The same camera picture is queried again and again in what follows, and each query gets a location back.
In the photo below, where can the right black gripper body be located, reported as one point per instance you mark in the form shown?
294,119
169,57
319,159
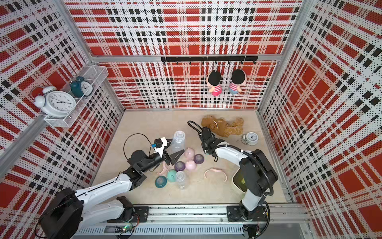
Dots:
204,147

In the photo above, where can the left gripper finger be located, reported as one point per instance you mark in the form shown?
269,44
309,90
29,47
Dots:
166,142
174,157

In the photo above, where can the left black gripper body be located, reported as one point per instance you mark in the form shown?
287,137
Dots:
166,158

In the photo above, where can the clear baby bottle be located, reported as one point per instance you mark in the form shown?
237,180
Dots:
178,143
181,179

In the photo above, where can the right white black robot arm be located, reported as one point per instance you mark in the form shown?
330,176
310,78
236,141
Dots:
258,173

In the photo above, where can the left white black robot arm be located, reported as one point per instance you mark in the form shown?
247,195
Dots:
72,210

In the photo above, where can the pink bottle cap upper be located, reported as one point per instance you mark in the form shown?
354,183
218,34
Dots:
189,153

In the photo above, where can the pink bottle cap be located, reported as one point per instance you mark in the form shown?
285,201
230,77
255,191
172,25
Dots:
191,165
189,153

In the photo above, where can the pink bottle cap lower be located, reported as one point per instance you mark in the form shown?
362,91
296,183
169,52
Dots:
191,165

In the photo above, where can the brown plush toy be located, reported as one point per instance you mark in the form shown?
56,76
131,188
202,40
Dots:
222,127

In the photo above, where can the small white alarm clock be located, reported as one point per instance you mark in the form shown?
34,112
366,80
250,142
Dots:
250,138

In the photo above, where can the white bin green inside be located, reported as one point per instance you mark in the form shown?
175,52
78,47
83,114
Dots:
238,182

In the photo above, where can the doll with pink dress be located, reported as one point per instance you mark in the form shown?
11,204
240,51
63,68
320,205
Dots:
213,82

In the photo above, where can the doll with striped shirt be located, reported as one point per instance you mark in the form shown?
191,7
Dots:
238,79

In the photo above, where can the green circuit board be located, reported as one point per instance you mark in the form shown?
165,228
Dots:
123,229

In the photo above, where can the teal alarm clock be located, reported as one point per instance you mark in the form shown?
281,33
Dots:
81,88

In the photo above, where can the large white alarm clock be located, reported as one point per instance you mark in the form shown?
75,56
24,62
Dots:
55,103

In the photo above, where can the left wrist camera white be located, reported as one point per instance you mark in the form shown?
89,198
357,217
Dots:
159,145

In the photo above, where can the pink bottle handle left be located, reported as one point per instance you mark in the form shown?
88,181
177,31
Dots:
165,169

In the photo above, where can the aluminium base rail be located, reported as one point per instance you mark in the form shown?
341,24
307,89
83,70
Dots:
277,220

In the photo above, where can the black hook rail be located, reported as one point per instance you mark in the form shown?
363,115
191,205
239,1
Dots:
209,59

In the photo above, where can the white wire wall shelf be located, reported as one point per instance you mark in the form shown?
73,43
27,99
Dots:
94,74

